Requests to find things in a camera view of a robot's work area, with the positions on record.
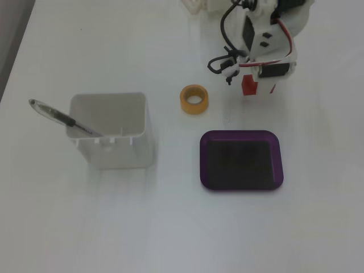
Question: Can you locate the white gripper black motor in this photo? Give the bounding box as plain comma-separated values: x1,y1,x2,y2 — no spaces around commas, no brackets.
241,7,298,96

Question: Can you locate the red cube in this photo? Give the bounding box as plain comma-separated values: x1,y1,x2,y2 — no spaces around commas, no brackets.
241,74,278,97

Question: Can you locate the yellow tape roll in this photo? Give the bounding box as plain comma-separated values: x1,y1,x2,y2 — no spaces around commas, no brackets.
179,84,210,116

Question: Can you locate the purple rectangular tray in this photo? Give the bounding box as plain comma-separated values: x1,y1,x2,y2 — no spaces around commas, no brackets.
199,130,285,192

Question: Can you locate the white square plastic container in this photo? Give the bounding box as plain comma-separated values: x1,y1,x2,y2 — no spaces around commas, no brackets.
66,92,152,170

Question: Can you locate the black ballpoint pen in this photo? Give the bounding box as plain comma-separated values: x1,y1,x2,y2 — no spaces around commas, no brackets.
28,98,104,138

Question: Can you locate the red wire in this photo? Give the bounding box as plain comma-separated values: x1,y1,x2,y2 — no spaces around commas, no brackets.
238,18,295,68

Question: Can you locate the black cable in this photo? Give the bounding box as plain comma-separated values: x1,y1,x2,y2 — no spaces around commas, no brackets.
207,0,258,85

